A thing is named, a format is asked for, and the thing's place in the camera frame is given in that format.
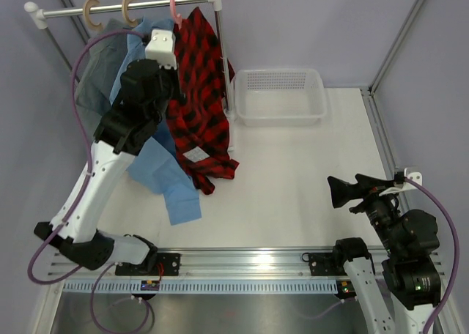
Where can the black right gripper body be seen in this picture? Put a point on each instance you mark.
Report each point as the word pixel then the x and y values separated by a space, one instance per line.
pixel 381 210

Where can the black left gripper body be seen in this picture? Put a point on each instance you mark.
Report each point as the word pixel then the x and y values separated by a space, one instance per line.
pixel 171 88

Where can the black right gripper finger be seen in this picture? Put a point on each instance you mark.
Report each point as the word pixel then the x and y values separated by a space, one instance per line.
pixel 368 184
pixel 342 192

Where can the red black plaid shirt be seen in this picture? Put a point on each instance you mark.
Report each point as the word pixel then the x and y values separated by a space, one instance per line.
pixel 197 123

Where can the pink plastic hanger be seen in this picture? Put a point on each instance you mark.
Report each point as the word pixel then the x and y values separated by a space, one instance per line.
pixel 177 18

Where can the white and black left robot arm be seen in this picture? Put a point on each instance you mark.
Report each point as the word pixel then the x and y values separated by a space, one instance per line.
pixel 146 88

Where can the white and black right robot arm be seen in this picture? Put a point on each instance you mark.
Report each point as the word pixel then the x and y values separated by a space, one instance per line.
pixel 408 238

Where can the grey shirt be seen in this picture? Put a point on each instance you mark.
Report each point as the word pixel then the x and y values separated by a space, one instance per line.
pixel 93 92

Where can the light blue shirt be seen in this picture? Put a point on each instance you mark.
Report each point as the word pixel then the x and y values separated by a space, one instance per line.
pixel 156 166

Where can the wooden hanger right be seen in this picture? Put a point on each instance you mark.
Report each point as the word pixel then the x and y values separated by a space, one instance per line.
pixel 132 22

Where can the wooden hanger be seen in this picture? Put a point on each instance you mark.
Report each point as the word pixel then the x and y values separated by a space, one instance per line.
pixel 86 13
pixel 132 22

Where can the wooden hanger left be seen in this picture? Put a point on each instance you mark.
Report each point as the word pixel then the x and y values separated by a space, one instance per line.
pixel 86 13

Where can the white plastic basket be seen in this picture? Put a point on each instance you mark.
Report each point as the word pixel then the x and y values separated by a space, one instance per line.
pixel 279 97

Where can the white metal clothes rack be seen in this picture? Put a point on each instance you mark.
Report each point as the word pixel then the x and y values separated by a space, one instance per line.
pixel 40 17

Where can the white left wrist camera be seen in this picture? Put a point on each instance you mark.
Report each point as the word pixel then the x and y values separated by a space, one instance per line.
pixel 160 48

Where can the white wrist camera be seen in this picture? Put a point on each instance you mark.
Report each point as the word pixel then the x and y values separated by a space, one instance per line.
pixel 160 48
pixel 403 180

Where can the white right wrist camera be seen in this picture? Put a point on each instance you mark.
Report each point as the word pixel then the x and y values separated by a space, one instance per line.
pixel 403 180

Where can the aluminium frame post right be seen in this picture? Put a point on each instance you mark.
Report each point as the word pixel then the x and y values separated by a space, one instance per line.
pixel 372 103

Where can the aluminium frame post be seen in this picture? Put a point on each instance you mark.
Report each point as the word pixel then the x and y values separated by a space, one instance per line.
pixel 372 103
pixel 77 23

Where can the white slotted cable duct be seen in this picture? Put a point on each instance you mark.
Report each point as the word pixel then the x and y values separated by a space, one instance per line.
pixel 173 286

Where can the aluminium frame post left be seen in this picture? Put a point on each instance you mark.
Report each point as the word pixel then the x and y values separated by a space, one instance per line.
pixel 77 23

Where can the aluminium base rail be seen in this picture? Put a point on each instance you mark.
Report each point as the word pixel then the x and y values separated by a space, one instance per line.
pixel 235 263

